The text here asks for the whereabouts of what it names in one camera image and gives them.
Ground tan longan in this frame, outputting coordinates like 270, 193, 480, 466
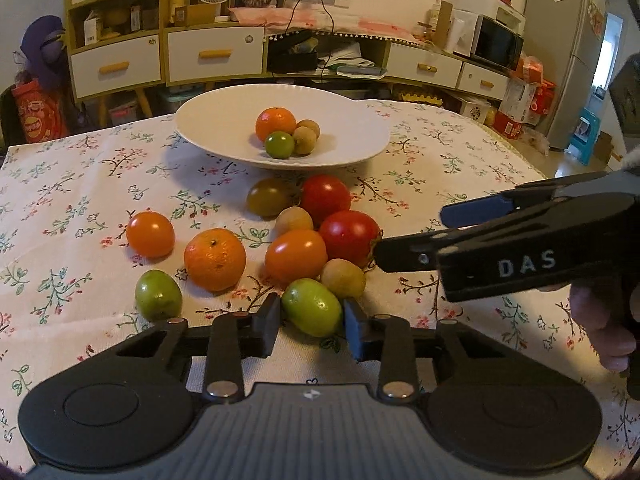
274, 206, 314, 236
320, 258, 366, 298
293, 126, 318, 156

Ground floral tablecloth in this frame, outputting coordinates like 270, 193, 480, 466
1, 101, 639, 478

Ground bright green oval tomato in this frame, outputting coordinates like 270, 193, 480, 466
281, 278, 343, 338

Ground white fluted fruit plate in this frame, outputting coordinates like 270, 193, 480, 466
175, 84, 390, 170

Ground low white drawer console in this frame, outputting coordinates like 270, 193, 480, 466
265, 29, 509, 102

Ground brownish olive tomato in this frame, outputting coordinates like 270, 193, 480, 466
245, 178, 296, 218

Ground small dark green tomato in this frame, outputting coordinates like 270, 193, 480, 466
264, 131, 295, 159

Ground person's right hand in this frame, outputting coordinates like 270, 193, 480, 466
570, 278, 639, 373

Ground orange tomato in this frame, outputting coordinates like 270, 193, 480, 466
126, 210, 176, 259
265, 230, 328, 285

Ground grey refrigerator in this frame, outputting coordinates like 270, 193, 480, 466
524, 0, 608, 151

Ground red tomato with stem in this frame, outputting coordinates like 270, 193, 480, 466
319, 210, 381, 268

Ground yellow white drawer cabinet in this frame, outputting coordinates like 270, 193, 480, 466
64, 0, 266, 116

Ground white microwave oven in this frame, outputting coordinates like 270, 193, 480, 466
445, 0, 526, 70

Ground tan longan front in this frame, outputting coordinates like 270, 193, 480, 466
293, 126, 318, 156

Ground orange red printed bag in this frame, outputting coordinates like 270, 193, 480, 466
11, 79, 67, 143

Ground pink cloth on console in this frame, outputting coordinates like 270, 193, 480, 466
230, 6, 418, 44

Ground purple plush toy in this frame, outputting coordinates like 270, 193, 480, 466
21, 15, 64, 90

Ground large front orange mandarin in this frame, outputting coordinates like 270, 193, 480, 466
255, 107, 297, 142

